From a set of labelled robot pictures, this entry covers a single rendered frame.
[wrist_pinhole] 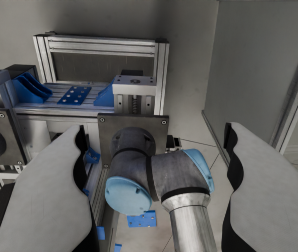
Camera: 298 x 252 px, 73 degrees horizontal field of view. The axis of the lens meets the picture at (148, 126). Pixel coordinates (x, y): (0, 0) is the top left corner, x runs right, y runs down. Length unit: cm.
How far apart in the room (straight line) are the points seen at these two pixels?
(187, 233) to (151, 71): 114
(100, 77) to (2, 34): 79
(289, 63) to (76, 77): 122
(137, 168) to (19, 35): 151
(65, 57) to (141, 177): 116
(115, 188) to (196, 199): 18
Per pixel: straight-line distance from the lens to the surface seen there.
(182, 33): 161
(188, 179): 47
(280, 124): 85
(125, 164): 53
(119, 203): 53
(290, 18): 87
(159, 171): 49
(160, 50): 138
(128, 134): 61
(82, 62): 148
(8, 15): 185
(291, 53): 83
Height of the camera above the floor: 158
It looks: 58 degrees down
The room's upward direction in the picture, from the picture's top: 180 degrees clockwise
